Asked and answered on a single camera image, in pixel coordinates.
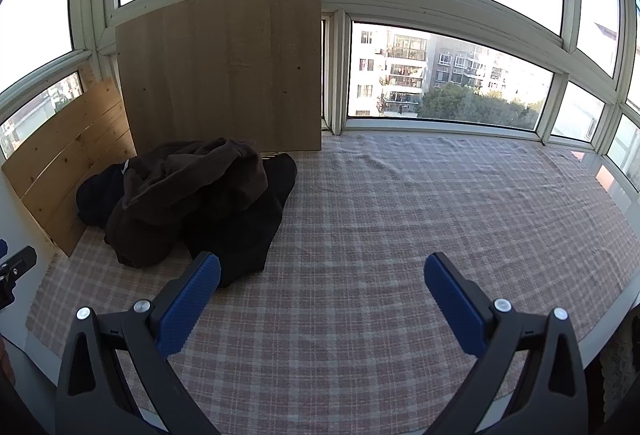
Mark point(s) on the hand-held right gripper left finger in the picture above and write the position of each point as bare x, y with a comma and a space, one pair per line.
192, 300

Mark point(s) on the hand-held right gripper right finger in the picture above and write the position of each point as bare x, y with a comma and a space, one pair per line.
455, 305

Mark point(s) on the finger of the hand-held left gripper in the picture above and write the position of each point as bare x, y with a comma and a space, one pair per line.
19, 261

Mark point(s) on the black garment with yellow stripes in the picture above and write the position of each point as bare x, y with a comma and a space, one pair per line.
240, 230

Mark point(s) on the brown long-sleeved sweater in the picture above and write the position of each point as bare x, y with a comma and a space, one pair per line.
190, 195

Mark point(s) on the dark navy garment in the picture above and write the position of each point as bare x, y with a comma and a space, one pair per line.
97, 200

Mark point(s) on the pink plaid blanket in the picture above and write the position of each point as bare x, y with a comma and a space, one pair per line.
375, 225

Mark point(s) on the pine slat board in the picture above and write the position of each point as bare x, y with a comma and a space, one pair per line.
65, 150

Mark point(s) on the white lace cloth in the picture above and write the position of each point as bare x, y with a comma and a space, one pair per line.
620, 365

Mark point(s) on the green trees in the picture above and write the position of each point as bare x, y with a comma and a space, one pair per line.
465, 107

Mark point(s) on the large light wooden board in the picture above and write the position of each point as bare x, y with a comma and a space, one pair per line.
225, 70

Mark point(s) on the apartment buildings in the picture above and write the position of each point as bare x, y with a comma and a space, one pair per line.
400, 65

